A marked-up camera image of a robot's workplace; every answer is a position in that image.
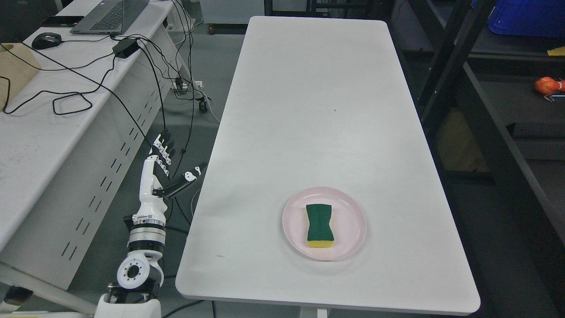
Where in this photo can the white table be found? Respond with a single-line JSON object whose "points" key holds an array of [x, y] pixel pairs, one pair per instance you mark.
{"points": [[324, 102]]}

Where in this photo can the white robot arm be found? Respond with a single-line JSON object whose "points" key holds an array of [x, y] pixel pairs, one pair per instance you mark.
{"points": [[139, 277]]}

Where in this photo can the green yellow sponge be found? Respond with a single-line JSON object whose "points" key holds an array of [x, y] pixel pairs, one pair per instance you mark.
{"points": [[319, 233]]}

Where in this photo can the black power adapter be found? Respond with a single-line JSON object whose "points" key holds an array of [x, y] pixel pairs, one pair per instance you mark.
{"points": [[125, 48]]}

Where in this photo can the grey laptop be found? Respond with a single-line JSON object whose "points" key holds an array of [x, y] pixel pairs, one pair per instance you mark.
{"points": [[110, 17]]}

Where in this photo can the brown cardboard box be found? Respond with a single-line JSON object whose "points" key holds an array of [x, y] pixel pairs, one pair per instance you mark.
{"points": [[17, 67]]}

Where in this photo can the dark metal shelf rack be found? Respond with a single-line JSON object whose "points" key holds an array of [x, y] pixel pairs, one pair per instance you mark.
{"points": [[491, 79]]}

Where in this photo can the orange toy object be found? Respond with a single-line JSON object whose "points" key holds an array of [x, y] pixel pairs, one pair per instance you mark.
{"points": [[548, 86]]}

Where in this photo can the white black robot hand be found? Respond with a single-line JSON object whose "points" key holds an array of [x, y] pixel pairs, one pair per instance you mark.
{"points": [[155, 184]]}

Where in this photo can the white perforated side desk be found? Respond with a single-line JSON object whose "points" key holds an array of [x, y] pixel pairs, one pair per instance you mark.
{"points": [[64, 153]]}

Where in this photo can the black smartphone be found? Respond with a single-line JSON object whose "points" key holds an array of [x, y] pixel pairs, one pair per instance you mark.
{"points": [[62, 21]]}

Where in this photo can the white power strip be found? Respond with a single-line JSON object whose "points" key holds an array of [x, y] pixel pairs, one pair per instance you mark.
{"points": [[185, 90]]}

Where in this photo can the black computer mouse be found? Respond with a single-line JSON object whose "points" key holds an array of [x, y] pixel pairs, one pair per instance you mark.
{"points": [[46, 40]]}

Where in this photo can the blue plastic crate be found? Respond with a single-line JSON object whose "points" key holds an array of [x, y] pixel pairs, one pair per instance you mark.
{"points": [[536, 18]]}

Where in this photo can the pink round plate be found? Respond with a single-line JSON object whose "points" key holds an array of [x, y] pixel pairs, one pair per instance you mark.
{"points": [[348, 223]]}

